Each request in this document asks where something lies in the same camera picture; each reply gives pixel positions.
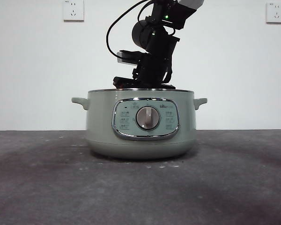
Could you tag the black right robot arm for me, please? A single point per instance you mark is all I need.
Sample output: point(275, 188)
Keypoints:
point(140, 32)

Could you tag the pale green electric cooking pot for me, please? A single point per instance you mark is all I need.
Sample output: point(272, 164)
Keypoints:
point(100, 122)

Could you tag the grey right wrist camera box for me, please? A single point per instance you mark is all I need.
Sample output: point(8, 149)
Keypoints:
point(128, 57)

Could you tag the white wall socket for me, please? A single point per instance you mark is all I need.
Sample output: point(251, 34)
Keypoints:
point(73, 11)
point(275, 12)

